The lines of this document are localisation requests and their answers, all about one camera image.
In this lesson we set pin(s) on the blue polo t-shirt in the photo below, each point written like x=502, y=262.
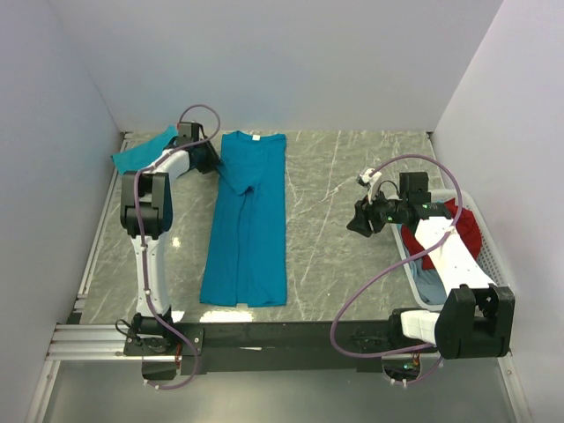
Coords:
x=246, y=260

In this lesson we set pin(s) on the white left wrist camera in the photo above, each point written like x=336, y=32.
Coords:
x=190, y=132

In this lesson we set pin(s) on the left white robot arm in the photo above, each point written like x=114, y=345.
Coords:
x=146, y=214

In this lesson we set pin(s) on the red t-shirt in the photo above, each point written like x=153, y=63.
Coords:
x=466, y=226

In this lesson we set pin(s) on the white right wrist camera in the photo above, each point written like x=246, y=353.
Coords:
x=369, y=179

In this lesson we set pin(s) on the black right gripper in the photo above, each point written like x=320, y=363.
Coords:
x=365, y=211

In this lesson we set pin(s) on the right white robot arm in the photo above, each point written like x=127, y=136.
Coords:
x=475, y=320

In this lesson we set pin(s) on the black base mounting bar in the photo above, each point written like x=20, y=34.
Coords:
x=240, y=347

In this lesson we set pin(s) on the light blue t-shirt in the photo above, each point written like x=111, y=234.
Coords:
x=428, y=283

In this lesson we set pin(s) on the folded teal t-shirt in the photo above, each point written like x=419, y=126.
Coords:
x=143, y=155

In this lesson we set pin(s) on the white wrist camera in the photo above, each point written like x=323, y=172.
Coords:
x=369, y=179
x=190, y=132

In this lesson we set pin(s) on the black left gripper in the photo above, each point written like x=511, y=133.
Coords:
x=213, y=160

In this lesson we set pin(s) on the white plastic laundry basket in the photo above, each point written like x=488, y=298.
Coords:
x=489, y=259

